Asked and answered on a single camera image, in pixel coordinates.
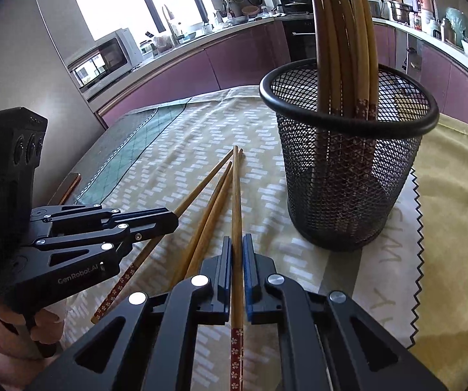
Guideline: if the steel stockpot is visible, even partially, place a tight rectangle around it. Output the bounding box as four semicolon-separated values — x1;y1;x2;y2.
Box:
389;1;412;23

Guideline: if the person's left hand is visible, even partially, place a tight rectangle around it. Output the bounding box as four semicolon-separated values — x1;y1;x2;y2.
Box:
0;295;68;375

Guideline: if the wooden chopstick with floral end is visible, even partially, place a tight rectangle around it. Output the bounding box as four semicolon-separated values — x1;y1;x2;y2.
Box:
183;167;234;282
230;145;245;391
169;162;233;290
91;148;245;324

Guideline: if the beige and teal patterned tablecloth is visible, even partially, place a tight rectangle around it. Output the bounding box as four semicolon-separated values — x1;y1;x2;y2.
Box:
60;85;426;391

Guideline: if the yellow cloth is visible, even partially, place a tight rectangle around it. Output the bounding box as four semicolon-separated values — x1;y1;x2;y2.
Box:
411;112;468;379

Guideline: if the black wok with lid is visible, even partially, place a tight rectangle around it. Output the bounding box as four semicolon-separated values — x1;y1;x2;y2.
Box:
279;1;310;14

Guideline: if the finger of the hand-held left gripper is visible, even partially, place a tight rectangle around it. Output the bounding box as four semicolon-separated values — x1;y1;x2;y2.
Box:
30;205;137;238
11;208;180;307

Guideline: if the white microwave oven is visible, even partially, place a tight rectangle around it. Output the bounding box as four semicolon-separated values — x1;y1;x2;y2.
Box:
67;28;143;102

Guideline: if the black mesh utensil holder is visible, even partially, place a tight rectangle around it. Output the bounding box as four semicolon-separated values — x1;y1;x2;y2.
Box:
259;64;439;252

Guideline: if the bunch of wooden chopsticks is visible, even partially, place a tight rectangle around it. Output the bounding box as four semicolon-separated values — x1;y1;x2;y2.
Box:
308;0;380;229

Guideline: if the steel kitchen faucet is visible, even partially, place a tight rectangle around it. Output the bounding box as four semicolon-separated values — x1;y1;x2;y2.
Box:
162;4;177;45

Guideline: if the pink base cabinet run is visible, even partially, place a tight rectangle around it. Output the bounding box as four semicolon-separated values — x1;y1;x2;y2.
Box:
376;24;468;135
97;22;292;129

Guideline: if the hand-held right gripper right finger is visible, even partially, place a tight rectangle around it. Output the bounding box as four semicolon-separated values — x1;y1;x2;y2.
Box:
242;233;448;391

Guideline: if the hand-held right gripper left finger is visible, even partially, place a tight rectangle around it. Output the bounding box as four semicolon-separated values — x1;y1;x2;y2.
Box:
26;235;234;391

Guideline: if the black built-in oven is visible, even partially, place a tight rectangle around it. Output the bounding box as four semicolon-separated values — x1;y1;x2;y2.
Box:
281;18;316;63

